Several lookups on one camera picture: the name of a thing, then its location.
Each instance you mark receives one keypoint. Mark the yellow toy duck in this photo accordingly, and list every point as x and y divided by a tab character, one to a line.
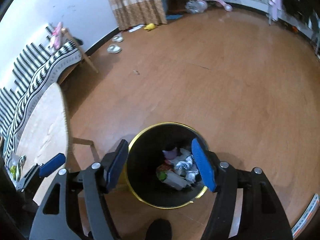
150	27

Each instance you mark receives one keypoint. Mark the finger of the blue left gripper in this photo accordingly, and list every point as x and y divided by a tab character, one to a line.
52	165

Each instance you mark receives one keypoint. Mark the white green carton box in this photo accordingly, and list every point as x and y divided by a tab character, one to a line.
173	180

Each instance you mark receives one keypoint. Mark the white blue wipes pack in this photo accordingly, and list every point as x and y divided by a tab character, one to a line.
187	169

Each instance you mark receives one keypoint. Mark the person's black shoe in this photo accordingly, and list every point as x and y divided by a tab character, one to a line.
159	229

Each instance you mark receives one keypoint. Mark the pink kids tricycle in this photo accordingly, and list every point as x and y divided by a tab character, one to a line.
199	6

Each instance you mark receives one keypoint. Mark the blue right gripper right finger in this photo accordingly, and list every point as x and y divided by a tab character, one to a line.
205	168

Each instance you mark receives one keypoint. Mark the white paper on floor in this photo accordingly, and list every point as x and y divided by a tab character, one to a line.
135	28

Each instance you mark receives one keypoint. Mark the white slipper far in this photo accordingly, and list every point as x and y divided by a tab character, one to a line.
118	38

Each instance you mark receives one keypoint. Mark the beige patterned curtain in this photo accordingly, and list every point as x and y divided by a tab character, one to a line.
130	13

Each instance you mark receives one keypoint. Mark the black gold-rimmed trash bin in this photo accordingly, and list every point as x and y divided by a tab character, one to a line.
146	159

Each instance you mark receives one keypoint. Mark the clear plastic bag with trash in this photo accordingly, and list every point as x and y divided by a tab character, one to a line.
170	154

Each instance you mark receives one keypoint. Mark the clothes rack with garments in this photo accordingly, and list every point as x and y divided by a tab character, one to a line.
306	11

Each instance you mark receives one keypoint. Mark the striped black white sofa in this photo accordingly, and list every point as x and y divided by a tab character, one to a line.
31	73

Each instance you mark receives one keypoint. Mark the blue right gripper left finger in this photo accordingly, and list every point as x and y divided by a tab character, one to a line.
115	163

